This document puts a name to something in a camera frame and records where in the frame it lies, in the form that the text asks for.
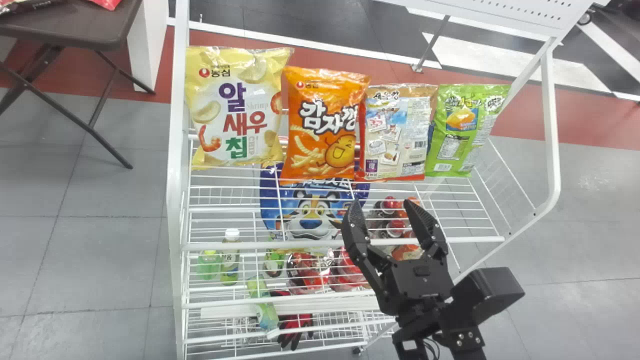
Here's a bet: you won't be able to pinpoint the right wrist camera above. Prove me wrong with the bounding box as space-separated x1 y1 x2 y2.
448 267 526 329

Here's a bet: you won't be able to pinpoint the dark side table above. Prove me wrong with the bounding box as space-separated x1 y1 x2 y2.
0 0 156 170

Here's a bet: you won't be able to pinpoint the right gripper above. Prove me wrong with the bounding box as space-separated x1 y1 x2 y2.
340 198 456 317

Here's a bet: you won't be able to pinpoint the red bottle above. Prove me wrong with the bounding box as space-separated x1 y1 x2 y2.
379 195 404 221
384 219 407 241

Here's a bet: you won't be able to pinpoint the beige snack packet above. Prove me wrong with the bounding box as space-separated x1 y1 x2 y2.
355 83 439 182

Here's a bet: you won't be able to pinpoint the yellow snack packet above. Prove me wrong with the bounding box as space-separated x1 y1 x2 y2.
184 46 295 170

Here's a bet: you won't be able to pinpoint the green snack packet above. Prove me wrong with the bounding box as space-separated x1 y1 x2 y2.
424 83 512 179

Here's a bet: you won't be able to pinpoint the red snack packet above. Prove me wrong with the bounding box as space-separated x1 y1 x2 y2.
287 249 334 294
330 246 372 293

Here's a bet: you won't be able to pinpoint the white wire rack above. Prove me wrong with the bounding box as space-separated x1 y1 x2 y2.
166 0 596 360

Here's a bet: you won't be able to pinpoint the blue cereal bag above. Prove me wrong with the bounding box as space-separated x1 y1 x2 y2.
259 162 371 247

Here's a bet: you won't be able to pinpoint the green bottle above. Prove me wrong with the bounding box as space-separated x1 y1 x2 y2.
247 276 281 334
197 249 221 281
220 228 242 287

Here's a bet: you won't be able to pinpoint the orange snack packet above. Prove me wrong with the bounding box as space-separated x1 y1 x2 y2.
278 65 372 185

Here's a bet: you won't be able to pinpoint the red black gloves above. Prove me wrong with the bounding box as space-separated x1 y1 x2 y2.
270 289 316 351

